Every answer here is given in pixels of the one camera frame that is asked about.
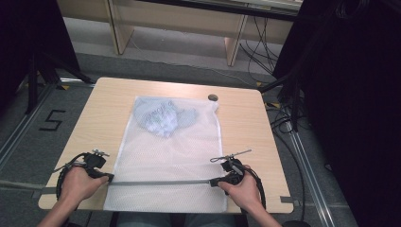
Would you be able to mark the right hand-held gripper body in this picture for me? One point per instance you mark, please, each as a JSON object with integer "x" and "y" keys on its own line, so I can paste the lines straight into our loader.
{"x": 233, "y": 170}

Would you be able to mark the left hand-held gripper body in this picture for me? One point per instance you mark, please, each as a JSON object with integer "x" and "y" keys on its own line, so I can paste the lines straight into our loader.
{"x": 94, "y": 162}

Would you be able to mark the white mesh laundry bag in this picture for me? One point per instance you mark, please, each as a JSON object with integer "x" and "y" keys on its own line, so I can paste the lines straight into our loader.
{"x": 170, "y": 157}

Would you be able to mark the person's right hand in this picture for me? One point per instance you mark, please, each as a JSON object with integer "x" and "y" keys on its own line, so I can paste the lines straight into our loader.
{"x": 244, "y": 192}

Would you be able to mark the person's left hand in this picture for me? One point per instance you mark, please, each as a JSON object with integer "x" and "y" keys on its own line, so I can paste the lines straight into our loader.
{"x": 77, "y": 187}

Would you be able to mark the light wooden table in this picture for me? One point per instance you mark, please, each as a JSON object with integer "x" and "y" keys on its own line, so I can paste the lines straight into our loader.
{"x": 104, "y": 107}

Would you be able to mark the grey tape strip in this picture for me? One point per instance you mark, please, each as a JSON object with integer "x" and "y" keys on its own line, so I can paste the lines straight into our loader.
{"x": 288, "y": 200}
{"x": 41, "y": 191}

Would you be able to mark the light blue patterned garment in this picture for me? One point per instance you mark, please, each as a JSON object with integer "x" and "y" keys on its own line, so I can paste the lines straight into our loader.
{"x": 164, "y": 118}

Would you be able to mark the black metal stand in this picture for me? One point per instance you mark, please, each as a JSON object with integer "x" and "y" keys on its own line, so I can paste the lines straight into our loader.
{"x": 294, "y": 104}

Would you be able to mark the black tripod stand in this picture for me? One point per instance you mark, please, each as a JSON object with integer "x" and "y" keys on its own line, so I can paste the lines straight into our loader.
{"x": 33, "y": 82}

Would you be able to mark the narrow black curtain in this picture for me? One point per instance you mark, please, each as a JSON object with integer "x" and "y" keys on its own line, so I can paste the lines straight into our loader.
{"x": 28, "y": 38}

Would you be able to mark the wide black curtain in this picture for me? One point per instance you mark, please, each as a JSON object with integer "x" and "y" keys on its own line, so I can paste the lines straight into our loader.
{"x": 353, "y": 94}

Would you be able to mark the pale wooden desk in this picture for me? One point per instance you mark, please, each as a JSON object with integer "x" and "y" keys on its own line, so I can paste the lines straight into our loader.
{"x": 176, "y": 22}

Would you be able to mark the aluminium floor rail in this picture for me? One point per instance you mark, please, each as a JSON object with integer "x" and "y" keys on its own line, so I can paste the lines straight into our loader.
{"x": 310, "y": 176}
{"x": 22, "y": 126}

